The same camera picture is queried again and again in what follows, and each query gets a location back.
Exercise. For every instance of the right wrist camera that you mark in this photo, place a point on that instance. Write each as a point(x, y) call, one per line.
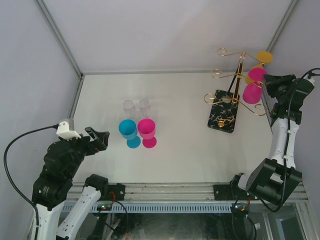
point(311, 76)

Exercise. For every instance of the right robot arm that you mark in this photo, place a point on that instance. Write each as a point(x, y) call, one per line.
point(276, 177)

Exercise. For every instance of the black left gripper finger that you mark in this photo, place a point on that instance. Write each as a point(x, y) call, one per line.
point(103, 138)
point(92, 133)

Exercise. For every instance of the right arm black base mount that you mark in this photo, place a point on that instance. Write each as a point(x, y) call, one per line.
point(223, 192)

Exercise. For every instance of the clear champagne flute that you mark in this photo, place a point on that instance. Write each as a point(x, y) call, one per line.
point(129, 109)
point(144, 107)

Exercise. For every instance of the gold wire wine glass rack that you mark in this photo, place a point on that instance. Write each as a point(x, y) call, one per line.
point(225, 104)

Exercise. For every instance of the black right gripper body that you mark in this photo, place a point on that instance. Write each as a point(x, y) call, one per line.
point(282, 90)

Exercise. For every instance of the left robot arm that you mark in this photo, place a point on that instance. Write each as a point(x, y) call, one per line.
point(61, 162)

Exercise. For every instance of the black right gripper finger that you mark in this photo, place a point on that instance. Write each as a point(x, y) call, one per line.
point(276, 80)
point(271, 90)

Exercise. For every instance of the blue slotted cable duct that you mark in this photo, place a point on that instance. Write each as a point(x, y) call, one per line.
point(163, 208)

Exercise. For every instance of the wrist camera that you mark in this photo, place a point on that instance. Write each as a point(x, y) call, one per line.
point(66, 129)
point(311, 76)

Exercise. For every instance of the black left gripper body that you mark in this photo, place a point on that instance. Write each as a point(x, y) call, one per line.
point(89, 146)

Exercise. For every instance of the aluminium front frame rail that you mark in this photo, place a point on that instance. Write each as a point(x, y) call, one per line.
point(171, 192)

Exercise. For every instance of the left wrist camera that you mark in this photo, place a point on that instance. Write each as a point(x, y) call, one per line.
point(66, 129)

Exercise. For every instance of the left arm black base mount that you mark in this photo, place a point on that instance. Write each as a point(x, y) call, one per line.
point(113, 192)

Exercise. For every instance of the pink wine glass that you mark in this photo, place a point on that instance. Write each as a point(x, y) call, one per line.
point(253, 91)
point(147, 130)

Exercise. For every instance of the cyan wine glass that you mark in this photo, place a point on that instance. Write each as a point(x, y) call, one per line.
point(128, 130)

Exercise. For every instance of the yellow wine glass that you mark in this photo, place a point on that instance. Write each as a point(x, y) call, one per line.
point(262, 60)

